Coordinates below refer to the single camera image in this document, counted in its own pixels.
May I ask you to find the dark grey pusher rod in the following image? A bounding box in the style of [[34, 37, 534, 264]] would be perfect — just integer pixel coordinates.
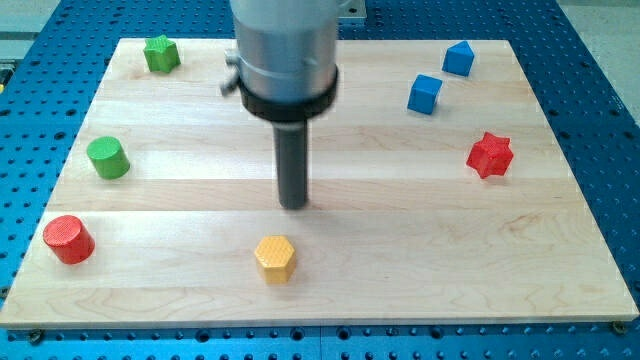
[[273, 121, 308, 210]]

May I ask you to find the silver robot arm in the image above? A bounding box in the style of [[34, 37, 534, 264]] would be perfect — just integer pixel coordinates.
[[221, 0, 348, 210]]

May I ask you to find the wooden board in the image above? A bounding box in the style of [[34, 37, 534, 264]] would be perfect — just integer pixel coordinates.
[[1, 38, 638, 329]]

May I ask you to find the left board clamp screw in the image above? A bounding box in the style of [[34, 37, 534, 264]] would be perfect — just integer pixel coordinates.
[[26, 329, 46, 346]]

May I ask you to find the board clamp screw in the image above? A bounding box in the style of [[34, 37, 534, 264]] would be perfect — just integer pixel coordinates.
[[26, 329, 46, 346], [610, 321, 627, 336]]

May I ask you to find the right board clamp screw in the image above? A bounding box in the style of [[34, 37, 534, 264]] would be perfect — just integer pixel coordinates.
[[610, 321, 627, 336]]

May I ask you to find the yellow hexagon block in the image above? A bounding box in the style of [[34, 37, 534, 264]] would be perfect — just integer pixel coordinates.
[[254, 235, 297, 285]]

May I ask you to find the blue cube block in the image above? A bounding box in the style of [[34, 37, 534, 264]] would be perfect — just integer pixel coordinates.
[[407, 74, 443, 115]]

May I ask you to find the green star block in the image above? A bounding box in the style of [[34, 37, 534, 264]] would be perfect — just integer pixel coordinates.
[[143, 34, 181, 73]]

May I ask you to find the green cylinder block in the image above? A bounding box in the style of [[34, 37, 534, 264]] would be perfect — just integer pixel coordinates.
[[86, 136, 131, 180]]

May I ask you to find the blue triangle block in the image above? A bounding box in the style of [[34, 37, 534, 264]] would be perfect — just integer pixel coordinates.
[[442, 40, 475, 77]]

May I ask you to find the red star block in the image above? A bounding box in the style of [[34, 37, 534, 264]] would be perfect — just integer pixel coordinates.
[[466, 132, 514, 179]]

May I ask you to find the red cylinder block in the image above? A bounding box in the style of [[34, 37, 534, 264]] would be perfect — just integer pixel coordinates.
[[43, 215, 95, 265]]

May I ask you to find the blue perforated table plate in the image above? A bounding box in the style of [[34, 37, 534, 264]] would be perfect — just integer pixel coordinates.
[[1, 0, 639, 359]]

